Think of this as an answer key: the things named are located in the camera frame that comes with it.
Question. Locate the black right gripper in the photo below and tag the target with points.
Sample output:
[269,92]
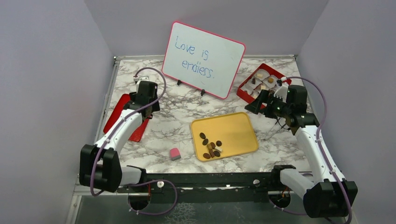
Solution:
[255,106]

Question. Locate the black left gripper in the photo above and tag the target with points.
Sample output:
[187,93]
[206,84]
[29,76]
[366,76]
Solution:
[133,95]

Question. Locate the red box lid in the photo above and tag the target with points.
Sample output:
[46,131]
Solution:
[137,135]

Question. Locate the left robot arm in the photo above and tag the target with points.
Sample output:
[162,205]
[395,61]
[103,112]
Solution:
[99,166]

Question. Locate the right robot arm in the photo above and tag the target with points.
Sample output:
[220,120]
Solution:
[327,194]

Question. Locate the red chocolate box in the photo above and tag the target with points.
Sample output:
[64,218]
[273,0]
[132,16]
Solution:
[249,92]

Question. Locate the dark oval chocolate upper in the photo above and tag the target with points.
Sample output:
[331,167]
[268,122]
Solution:
[202,135]

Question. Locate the dark oval chocolate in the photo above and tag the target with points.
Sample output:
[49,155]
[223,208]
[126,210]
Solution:
[206,155]
[202,135]

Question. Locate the dark oval chocolate front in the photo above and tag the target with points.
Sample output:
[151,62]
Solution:
[206,155]

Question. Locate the yellow plastic tray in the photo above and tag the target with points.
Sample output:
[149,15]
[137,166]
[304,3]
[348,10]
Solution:
[234,130]

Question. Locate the pink-framed whiteboard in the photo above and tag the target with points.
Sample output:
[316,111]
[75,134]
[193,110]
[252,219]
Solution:
[202,59]

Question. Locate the pink whiteboard eraser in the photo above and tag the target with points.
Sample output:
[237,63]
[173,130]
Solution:
[175,154]

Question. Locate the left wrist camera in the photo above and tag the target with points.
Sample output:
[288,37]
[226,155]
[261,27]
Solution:
[140,78]

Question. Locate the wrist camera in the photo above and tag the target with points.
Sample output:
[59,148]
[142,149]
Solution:
[282,90]
[140,78]

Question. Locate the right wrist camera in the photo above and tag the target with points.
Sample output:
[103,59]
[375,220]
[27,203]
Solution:
[282,90]

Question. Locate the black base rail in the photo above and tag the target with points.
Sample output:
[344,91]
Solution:
[257,187]

